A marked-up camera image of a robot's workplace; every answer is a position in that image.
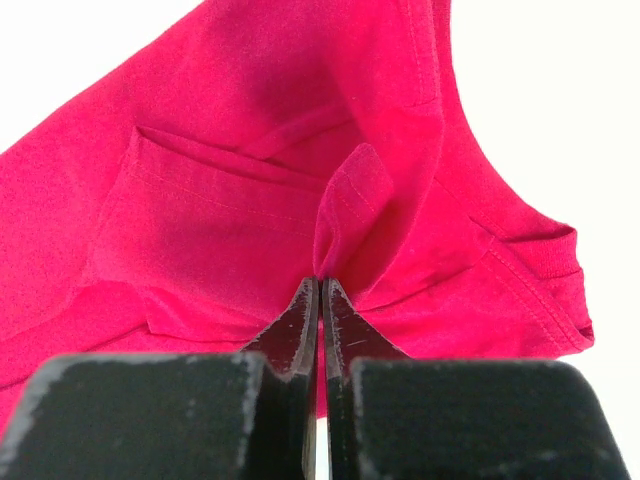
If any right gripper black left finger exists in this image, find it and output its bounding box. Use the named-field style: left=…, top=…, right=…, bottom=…
left=1, top=278, right=320, bottom=479

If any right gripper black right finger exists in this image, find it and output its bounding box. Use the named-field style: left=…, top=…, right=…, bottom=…
left=321, top=279, right=629, bottom=479

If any red t shirt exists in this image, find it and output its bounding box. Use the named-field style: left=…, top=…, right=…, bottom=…
left=1, top=1, right=594, bottom=418

